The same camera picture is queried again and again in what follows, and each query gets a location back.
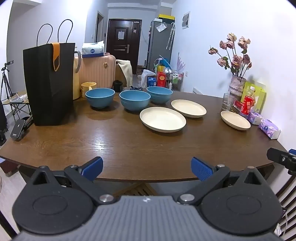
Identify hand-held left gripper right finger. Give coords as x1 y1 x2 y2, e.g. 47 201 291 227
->
178 157 267 205

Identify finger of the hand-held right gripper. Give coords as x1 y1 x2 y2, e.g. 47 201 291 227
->
287 149 296 176
267 148 289 165

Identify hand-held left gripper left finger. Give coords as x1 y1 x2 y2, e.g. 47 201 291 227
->
28 156 117 205

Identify cream plate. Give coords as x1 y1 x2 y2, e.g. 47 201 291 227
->
140 107 187 133
171 99 207 118
220 110 251 131

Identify blue ribbed bowl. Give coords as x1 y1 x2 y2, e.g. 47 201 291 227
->
147 86 173 105
85 88 115 109
119 90 151 112

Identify large purple tissue pack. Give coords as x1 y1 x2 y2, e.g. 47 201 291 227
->
258 119 281 140

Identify slatted wooden chair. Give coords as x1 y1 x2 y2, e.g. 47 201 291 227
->
275 174 296 241

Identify small purple tissue pack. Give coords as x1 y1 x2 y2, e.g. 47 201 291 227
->
248 111 264 126

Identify red label bottle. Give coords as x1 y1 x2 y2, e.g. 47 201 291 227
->
240 86 256 116

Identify green snack bag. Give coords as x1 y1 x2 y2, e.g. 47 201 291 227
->
240 81 267 114

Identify flat red carton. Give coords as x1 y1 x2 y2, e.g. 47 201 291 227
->
232 100 244 114

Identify drinking glass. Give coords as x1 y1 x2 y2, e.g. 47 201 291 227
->
221 93 234 112

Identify yellow mug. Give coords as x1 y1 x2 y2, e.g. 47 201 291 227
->
81 82 97 98

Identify mottled vase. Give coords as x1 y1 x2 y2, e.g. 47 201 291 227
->
229 74 247 98

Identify yellow thermos jug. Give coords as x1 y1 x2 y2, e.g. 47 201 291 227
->
73 50 82 100

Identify black paper bag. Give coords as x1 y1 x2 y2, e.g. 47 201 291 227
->
23 19 76 126

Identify tall red carton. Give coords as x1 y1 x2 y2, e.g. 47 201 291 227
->
157 71 167 88

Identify pink suitcase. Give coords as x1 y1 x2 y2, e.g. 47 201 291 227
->
79 54 116 90

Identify folding table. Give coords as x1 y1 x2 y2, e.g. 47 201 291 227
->
1 91 29 121

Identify beige cloth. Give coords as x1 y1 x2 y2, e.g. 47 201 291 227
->
116 60 133 87

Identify white plastic bag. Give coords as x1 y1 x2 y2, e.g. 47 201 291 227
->
140 69 157 87

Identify dried rose bouquet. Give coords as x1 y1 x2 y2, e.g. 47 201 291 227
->
208 32 252 78

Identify blue bag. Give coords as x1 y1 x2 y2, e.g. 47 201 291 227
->
154 56 171 70

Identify orange tag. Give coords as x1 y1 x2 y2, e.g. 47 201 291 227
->
51 42 61 72

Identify blue white tissue pack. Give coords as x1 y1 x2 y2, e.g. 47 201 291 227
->
82 40 105 58

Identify dark door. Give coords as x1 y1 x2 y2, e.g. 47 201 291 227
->
107 19 142 68

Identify black tripod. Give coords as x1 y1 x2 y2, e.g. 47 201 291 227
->
0 61 15 100

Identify grey refrigerator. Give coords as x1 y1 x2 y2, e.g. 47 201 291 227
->
147 20 175 68

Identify folded umbrella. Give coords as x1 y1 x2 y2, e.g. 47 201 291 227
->
166 23 176 50

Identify yellow black box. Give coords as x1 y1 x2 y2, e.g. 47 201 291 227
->
158 14 176 24

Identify wire rack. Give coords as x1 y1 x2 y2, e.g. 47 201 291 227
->
168 72 184 91

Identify purple wall sticker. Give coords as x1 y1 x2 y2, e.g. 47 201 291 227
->
177 52 186 73

